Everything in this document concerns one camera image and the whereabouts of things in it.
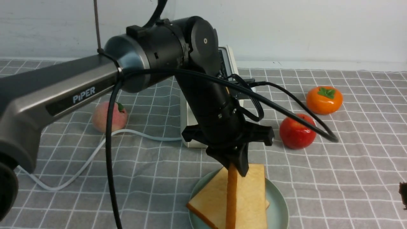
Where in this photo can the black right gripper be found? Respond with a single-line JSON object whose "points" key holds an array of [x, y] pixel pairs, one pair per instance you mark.
{"points": [[403, 193]]}

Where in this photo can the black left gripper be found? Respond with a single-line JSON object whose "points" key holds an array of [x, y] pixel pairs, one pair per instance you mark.
{"points": [[225, 127]]}

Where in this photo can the toast slice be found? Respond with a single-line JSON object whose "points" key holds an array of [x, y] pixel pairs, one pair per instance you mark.
{"points": [[231, 205], [210, 202]]}

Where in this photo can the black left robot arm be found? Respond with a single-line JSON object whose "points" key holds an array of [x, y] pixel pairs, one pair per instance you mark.
{"points": [[186, 48]]}

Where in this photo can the red apple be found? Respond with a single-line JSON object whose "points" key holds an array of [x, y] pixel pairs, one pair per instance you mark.
{"points": [[294, 135]]}

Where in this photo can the light green round plate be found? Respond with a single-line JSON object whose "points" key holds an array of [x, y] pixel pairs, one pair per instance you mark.
{"points": [[277, 212]]}

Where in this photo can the grey checked tablecloth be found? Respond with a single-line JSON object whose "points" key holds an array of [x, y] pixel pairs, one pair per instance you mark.
{"points": [[345, 185]]}

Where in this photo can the orange persimmon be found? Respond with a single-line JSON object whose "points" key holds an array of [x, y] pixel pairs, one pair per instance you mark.
{"points": [[324, 100]]}

